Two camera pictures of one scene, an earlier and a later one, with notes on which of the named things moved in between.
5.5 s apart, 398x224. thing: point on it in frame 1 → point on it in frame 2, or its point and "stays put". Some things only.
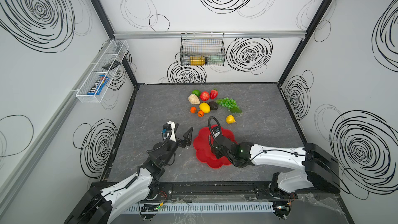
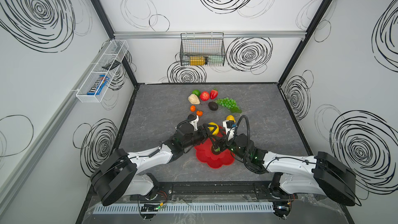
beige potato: (194, 99) stays put
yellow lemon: (205, 107) → (211, 128)
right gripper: (216, 143) stays put
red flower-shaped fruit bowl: (203, 150) stays put
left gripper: (180, 142) → (201, 132)
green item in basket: (215, 59) stays put
